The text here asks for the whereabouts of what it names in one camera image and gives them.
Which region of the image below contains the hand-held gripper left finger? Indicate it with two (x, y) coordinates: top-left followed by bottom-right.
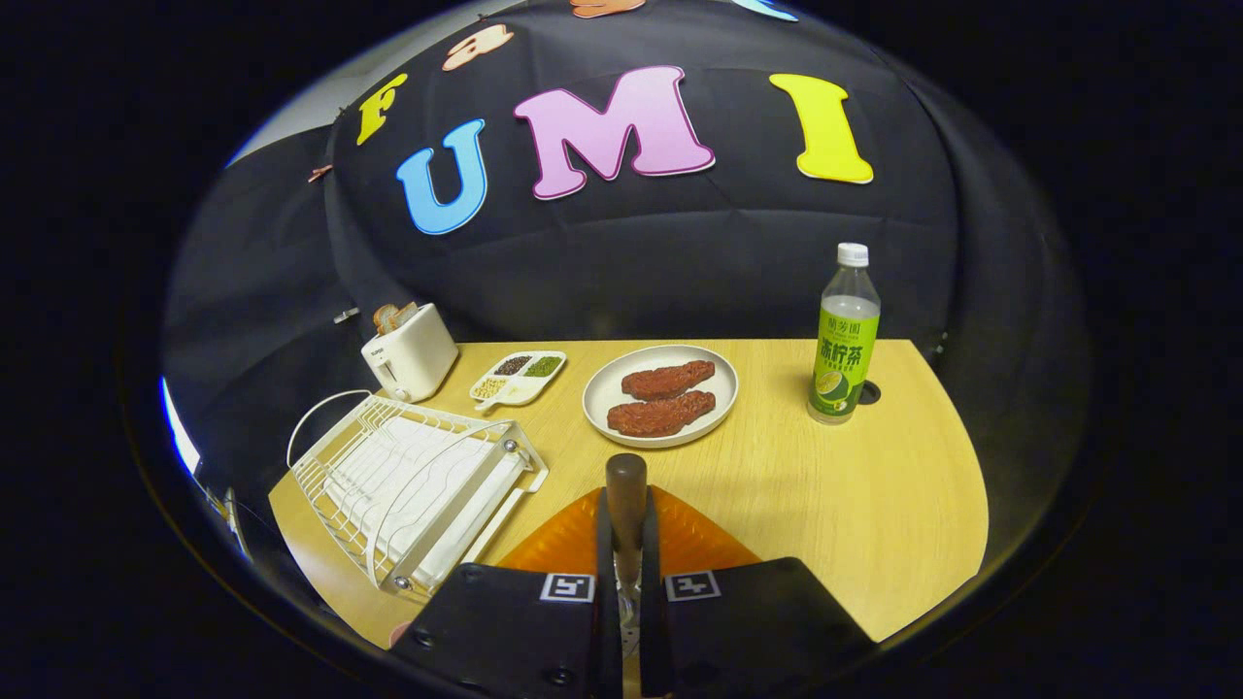
(388, 485), (622, 699)

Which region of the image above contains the black backdrop cloth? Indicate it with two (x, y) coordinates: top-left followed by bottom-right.
(160, 0), (1087, 545)

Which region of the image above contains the green label drink bottle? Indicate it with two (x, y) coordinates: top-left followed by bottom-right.
(807, 243), (882, 426)

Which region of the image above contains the white toaster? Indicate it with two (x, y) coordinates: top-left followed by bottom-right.
(361, 303), (459, 404)

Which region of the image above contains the white plate with steaks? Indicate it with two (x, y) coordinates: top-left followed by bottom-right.
(583, 345), (740, 449)

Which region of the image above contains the wooden handle metal spoon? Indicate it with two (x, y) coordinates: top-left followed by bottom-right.
(605, 453), (649, 671)

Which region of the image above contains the white wire dish rack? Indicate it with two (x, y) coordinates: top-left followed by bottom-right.
(286, 389), (550, 595)

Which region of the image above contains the brown steak piece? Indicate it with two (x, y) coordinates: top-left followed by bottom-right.
(607, 390), (717, 438)
(621, 360), (717, 401)

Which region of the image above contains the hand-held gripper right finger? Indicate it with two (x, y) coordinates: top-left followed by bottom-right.
(639, 485), (875, 698)

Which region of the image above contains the white divided snack tray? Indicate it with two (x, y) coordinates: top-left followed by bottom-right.
(469, 350), (568, 414)

